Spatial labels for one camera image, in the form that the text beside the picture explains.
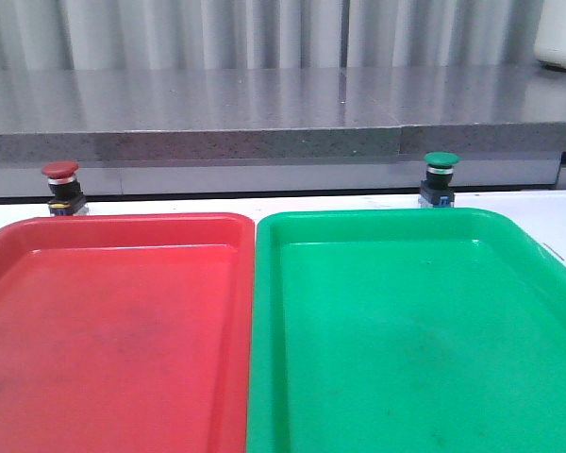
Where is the green plastic tray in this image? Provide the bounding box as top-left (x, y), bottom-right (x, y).
top-left (247, 208), bottom-right (566, 452)

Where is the green mushroom push button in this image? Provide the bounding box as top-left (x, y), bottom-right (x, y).
top-left (418, 151), bottom-right (459, 208)

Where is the red plastic tray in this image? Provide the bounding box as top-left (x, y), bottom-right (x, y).
top-left (0, 213), bottom-right (255, 452)

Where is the white container in background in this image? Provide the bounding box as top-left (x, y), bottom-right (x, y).
top-left (533, 0), bottom-right (566, 70)

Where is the red mushroom push button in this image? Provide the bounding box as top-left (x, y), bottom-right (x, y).
top-left (42, 160), bottom-right (89, 216)

